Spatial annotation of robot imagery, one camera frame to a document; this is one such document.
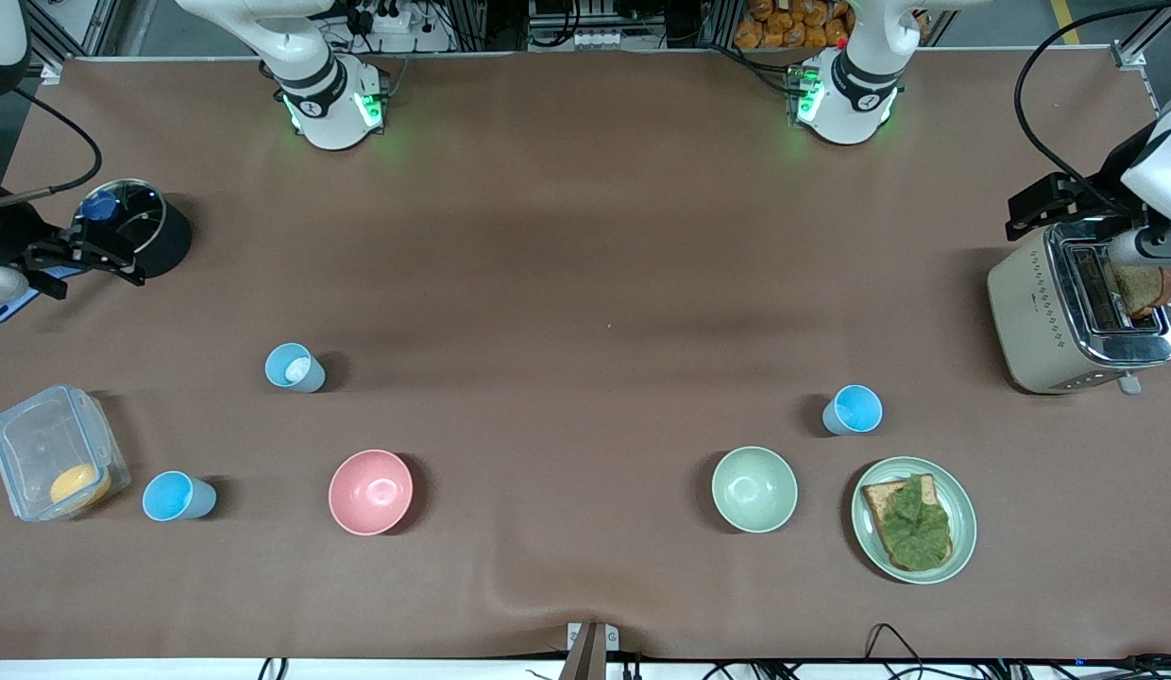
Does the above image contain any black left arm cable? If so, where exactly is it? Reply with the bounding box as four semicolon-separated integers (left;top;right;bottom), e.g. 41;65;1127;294
1013;0;1171;213

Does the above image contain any pink bowl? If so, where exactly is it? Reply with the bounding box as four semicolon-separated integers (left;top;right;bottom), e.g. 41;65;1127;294
328;449;415;536

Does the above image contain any pale green plate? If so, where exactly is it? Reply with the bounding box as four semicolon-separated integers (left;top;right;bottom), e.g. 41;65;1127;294
851;456;977;585

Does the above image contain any brown toast slice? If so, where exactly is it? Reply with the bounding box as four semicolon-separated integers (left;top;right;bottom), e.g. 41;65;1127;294
861;474;955;572

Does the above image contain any dark toasted bread slice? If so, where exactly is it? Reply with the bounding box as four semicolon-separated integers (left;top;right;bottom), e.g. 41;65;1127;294
1110;264;1171;320

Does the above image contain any glass lid with blue knob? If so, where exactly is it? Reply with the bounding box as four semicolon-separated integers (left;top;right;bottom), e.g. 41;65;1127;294
78;179;166;256

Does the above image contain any pale green bowl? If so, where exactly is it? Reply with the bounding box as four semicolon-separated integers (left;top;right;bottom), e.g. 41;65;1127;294
711;446;799;534

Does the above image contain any cream and chrome toaster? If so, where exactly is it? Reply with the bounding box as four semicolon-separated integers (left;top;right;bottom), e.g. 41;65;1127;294
986;219;1171;396

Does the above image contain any blue plastic cup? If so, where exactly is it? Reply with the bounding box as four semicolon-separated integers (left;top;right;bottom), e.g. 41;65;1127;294
264;342;327;394
822;384;884;436
142;470;218;522

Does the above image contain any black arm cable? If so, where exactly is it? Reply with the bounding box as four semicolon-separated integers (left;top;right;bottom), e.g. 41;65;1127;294
1013;0;1171;213
0;88;103;207

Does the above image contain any white power strip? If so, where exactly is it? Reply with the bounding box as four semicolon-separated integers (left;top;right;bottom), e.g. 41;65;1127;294
345;5;416;34

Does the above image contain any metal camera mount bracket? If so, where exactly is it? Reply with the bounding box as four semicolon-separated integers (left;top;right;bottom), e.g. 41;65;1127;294
559;621;620;680

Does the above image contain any thin black cable loop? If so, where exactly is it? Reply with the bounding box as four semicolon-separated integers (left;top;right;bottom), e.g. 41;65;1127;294
864;623;926;680

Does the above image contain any yellow sponge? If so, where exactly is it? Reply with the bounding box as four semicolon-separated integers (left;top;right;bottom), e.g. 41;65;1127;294
49;463;112;506

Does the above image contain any black pot with blue handle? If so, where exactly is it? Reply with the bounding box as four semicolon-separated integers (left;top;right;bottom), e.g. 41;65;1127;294
0;179;194;326

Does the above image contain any bag of orange bread rolls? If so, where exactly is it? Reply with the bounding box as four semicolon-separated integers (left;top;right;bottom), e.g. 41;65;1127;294
734;0;853;50

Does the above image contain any white connector block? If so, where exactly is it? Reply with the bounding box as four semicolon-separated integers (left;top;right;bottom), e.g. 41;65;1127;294
527;26;636;52

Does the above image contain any clear plastic storage container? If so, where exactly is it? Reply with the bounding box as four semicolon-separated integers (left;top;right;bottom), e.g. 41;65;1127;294
0;383;131;522

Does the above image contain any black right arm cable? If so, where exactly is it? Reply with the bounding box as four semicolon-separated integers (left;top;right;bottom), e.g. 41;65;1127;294
0;88;103;207

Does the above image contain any brown table cover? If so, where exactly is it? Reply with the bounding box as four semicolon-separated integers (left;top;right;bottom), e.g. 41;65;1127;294
0;52;1171;662

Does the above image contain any green lettuce leaf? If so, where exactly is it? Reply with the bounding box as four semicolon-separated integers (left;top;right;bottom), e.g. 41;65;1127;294
876;474;953;571

